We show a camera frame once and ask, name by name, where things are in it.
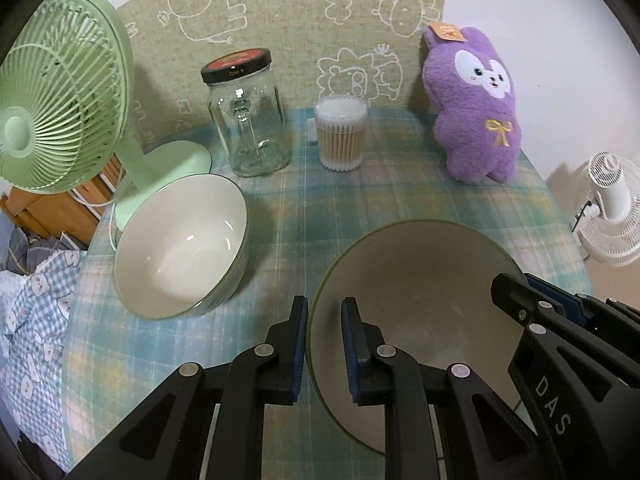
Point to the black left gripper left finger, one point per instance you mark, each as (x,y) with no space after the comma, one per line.
(207,422)

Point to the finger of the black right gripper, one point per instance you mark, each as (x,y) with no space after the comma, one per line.
(589,431)
(602,336)

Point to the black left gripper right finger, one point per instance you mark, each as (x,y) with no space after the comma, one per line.
(439,423)

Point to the large green rimmed bowl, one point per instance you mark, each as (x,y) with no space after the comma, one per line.
(426,285)

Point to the small white green bowl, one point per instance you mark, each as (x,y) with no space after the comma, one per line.
(184,251)

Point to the white floor fan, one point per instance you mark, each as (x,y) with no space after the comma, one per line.
(607,209)

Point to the plaid green blue tablecloth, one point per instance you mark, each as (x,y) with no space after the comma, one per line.
(301,219)

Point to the blue checkered bedding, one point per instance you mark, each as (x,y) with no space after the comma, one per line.
(38,282)

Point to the purple plush bunny toy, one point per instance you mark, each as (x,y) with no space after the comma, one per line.
(473,93)

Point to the cotton swab container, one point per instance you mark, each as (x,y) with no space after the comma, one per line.
(341,126)

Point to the glass jar black lid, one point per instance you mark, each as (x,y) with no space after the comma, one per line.
(244,104)

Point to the green desk fan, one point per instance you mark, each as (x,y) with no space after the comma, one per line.
(67,86)

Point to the wooden bed frame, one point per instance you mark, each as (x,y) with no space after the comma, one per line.
(76,213)

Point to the green cartoon wall mat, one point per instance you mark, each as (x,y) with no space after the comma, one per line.
(369,48)

